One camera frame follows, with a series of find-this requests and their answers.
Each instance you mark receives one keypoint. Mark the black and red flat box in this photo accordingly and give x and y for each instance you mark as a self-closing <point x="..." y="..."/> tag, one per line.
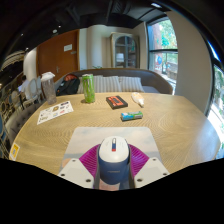
<point x="116" y="102"/>

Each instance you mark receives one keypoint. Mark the white sticker sheet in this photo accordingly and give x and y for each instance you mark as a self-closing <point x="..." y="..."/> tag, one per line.
<point x="55" y="112"/>

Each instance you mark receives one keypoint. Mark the person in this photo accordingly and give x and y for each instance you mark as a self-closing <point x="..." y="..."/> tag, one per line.
<point x="23" y="84"/>

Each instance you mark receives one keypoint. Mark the green drink can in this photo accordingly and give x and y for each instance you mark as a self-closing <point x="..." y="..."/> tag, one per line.
<point x="88" y="89"/>

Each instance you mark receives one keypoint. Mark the yellow and white sticker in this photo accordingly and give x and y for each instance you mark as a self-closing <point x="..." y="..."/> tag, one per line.
<point x="14" y="151"/>

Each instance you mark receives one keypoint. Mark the black backpack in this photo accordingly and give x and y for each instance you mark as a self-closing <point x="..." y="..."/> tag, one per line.
<point x="68" y="86"/>

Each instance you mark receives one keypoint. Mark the white and blue computer mouse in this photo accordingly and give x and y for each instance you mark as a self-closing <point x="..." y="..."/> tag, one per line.
<point x="113" y="160"/>

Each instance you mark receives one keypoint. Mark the small teal and white pack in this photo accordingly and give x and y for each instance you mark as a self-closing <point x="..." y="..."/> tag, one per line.
<point x="131" y="115"/>

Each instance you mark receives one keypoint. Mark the striped cushion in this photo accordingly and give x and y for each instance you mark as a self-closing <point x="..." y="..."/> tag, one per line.
<point x="131" y="84"/>
<point x="107" y="84"/>
<point x="80" y="87"/>

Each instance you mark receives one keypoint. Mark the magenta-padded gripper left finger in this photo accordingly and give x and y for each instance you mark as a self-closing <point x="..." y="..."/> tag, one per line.
<point x="76" y="174"/>

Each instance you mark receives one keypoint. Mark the black-framed window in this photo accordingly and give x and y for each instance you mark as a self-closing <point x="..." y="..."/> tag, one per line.
<point x="163" y="50"/>

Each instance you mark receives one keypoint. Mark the glass-door display cabinet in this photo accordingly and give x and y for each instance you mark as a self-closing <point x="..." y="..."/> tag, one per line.
<point x="125" y="51"/>

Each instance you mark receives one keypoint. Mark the pale grey-blue mouse pad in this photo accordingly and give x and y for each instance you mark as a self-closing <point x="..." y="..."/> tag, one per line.
<point x="90" y="138"/>

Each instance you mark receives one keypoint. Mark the brown wooden door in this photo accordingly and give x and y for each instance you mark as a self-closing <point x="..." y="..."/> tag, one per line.
<point x="53" y="55"/>

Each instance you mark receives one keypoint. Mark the group of white chairs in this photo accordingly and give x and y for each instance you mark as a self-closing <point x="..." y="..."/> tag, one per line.
<point x="31" y="90"/>

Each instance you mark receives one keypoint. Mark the clear shaker bottle white lid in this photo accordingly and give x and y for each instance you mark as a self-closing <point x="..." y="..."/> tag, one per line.
<point x="49" y="90"/>

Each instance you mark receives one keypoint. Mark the grey curved sofa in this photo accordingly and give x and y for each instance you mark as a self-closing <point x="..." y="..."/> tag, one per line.
<point x="155" y="81"/>

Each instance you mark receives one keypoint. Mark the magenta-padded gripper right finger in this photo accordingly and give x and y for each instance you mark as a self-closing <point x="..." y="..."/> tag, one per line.
<point x="151" y="171"/>

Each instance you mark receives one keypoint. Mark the grey tufted chair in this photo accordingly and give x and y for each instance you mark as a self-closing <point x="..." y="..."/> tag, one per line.
<point x="18" y="121"/>

